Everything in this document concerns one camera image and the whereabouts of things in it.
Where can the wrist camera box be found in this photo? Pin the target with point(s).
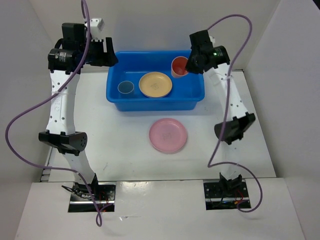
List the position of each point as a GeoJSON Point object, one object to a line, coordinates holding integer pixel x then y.
{"type": "Point", "coordinates": [95, 25]}
{"type": "Point", "coordinates": [212, 39]}

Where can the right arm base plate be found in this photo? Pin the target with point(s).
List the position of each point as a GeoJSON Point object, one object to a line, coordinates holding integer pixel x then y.
{"type": "Point", "coordinates": [216, 199]}

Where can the pink plastic plate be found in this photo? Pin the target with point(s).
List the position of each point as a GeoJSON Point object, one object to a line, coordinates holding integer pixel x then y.
{"type": "Point", "coordinates": [168, 135]}

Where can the yellow plastic plate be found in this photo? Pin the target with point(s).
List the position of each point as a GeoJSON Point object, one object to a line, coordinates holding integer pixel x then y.
{"type": "Point", "coordinates": [155, 85]}

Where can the blue plastic bin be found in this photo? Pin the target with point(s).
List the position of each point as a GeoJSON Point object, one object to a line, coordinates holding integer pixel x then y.
{"type": "Point", "coordinates": [186, 91]}

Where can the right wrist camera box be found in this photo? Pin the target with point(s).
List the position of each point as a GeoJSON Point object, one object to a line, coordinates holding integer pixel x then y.
{"type": "Point", "coordinates": [212, 39]}

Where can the blue plastic cup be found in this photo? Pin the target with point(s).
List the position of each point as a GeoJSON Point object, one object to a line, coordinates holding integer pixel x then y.
{"type": "Point", "coordinates": [126, 89]}

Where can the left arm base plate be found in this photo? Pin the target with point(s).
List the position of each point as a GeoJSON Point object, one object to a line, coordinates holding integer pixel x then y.
{"type": "Point", "coordinates": [81, 202]}

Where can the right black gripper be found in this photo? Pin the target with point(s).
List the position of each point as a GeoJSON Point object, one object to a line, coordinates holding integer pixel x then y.
{"type": "Point", "coordinates": [190, 67]}

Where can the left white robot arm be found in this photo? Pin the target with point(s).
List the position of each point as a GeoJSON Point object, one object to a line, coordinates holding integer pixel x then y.
{"type": "Point", "coordinates": [81, 44]}

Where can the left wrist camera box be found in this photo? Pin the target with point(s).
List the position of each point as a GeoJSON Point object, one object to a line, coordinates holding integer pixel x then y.
{"type": "Point", "coordinates": [95, 25]}

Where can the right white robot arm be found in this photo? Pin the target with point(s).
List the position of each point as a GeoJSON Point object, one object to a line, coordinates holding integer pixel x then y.
{"type": "Point", "coordinates": [236, 118]}

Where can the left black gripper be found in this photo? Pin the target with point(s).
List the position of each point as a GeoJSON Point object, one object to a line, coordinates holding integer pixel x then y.
{"type": "Point", "coordinates": [108, 58]}

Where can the orange plastic cup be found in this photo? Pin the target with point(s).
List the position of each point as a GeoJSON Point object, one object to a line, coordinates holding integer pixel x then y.
{"type": "Point", "coordinates": [178, 67]}

